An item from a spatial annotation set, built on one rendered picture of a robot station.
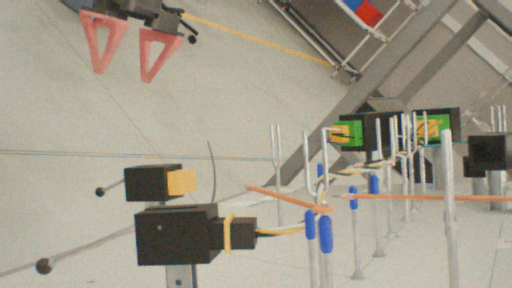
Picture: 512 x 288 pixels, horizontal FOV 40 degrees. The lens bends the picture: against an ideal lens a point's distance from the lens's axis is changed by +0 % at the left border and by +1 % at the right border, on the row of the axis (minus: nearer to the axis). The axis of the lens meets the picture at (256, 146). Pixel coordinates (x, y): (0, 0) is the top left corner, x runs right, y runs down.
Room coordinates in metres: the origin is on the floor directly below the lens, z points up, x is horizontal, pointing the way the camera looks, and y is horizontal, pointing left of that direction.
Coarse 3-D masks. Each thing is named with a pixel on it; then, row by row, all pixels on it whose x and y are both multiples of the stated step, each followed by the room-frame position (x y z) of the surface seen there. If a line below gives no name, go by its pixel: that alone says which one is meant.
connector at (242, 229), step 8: (216, 224) 0.47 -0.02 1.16; (232, 224) 0.47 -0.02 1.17; (240, 224) 0.47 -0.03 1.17; (248, 224) 0.48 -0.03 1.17; (256, 224) 0.50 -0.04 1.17; (216, 232) 0.47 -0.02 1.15; (232, 232) 0.47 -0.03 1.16; (240, 232) 0.47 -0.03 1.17; (248, 232) 0.47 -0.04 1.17; (256, 232) 0.48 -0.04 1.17; (216, 240) 0.47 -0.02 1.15; (232, 240) 0.47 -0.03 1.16; (240, 240) 0.47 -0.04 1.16; (248, 240) 0.47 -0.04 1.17; (256, 240) 0.49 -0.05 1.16; (216, 248) 0.47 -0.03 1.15; (232, 248) 0.47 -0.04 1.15; (240, 248) 0.47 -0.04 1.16; (248, 248) 0.47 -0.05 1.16
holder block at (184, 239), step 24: (144, 216) 0.46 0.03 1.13; (168, 216) 0.47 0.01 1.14; (192, 216) 0.47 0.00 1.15; (216, 216) 0.50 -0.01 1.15; (144, 240) 0.46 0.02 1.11; (168, 240) 0.46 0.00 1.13; (192, 240) 0.46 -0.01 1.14; (144, 264) 0.46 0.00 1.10; (168, 264) 0.46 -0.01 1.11; (192, 264) 0.46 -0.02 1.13
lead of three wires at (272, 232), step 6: (318, 192) 0.55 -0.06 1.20; (318, 198) 0.55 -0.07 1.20; (318, 204) 0.53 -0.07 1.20; (318, 216) 0.52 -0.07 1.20; (300, 222) 0.50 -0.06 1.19; (258, 228) 0.49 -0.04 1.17; (270, 228) 0.49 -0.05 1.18; (276, 228) 0.49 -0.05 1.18; (282, 228) 0.49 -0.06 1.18; (288, 228) 0.49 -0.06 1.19; (294, 228) 0.50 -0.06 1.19; (300, 228) 0.50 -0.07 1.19; (258, 234) 0.49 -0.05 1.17; (264, 234) 0.49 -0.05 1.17; (270, 234) 0.49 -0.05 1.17; (276, 234) 0.49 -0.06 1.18; (282, 234) 0.49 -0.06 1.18
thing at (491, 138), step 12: (492, 132) 1.00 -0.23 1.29; (504, 132) 0.98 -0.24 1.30; (468, 144) 0.95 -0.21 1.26; (480, 144) 0.98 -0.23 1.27; (492, 144) 0.97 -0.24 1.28; (504, 144) 0.94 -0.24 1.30; (468, 156) 0.95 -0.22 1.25; (480, 156) 0.98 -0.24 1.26; (492, 156) 0.97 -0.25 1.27; (504, 156) 0.93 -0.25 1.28; (480, 168) 0.94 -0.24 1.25; (492, 168) 0.94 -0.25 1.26; (504, 168) 0.93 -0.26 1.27; (492, 180) 0.97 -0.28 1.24; (504, 180) 0.96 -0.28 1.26; (492, 192) 0.97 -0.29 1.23; (504, 192) 0.96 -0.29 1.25; (492, 204) 0.96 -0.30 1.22; (504, 204) 0.95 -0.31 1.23
